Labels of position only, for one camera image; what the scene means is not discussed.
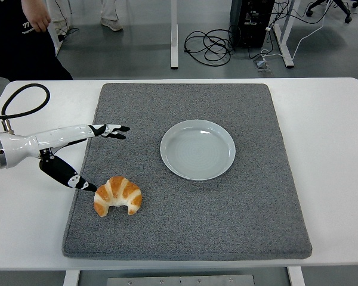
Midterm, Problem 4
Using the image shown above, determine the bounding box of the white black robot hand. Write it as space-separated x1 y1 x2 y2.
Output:
0 123 131 192

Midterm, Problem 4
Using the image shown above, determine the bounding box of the person's hand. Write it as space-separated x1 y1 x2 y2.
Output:
28 10 52 33

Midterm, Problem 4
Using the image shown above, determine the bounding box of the golden croissant bread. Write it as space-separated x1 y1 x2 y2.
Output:
93 175 143 217

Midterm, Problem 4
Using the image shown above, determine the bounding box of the pale grey round plate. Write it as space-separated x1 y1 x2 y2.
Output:
159 119 236 182

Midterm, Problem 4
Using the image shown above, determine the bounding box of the grey metal plate with screws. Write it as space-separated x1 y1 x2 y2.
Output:
106 274 256 286

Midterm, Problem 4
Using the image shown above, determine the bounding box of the person in black clothing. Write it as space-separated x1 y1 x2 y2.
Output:
0 0 74 82

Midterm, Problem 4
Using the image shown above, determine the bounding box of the person in beige trousers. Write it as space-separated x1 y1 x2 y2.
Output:
46 0 124 36

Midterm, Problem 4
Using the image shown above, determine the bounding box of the white straight desk leg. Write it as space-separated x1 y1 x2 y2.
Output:
169 0 179 71

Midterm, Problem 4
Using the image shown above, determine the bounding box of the white table leg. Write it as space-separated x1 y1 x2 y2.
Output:
287 266 305 286
62 270 81 286

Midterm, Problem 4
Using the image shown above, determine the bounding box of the grey fabric mat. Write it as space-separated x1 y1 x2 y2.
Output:
61 82 313 259

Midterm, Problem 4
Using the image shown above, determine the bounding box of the black computer tower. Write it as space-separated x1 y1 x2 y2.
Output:
229 0 276 49

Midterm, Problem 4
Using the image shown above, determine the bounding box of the small silver floor adapter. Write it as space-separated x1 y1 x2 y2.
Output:
252 58 271 72

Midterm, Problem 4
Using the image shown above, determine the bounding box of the white desk leg with foot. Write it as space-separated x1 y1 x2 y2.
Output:
273 0 295 69

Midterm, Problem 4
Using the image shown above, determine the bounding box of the black office chair base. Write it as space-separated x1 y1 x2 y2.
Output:
305 0 358 24

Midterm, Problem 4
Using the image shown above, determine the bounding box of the black tangled floor cable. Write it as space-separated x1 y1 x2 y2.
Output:
184 25 236 67

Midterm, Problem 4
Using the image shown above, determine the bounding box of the white floor cable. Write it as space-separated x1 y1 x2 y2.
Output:
261 0 332 59

